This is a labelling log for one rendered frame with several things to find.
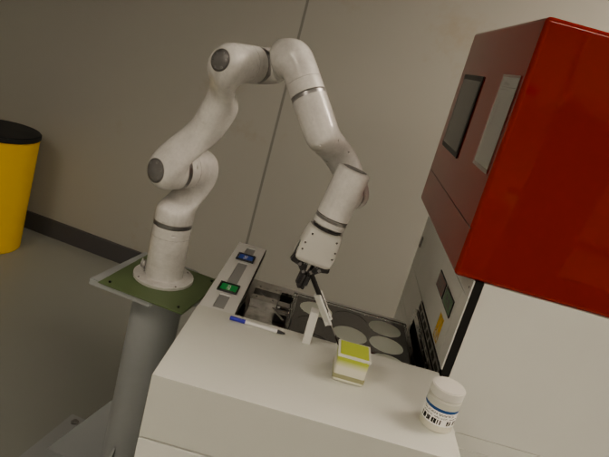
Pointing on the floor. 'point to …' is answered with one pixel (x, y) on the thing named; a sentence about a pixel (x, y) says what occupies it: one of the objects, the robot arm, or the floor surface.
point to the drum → (15, 179)
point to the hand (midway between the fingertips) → (302, 279)
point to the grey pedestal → (119, 430)
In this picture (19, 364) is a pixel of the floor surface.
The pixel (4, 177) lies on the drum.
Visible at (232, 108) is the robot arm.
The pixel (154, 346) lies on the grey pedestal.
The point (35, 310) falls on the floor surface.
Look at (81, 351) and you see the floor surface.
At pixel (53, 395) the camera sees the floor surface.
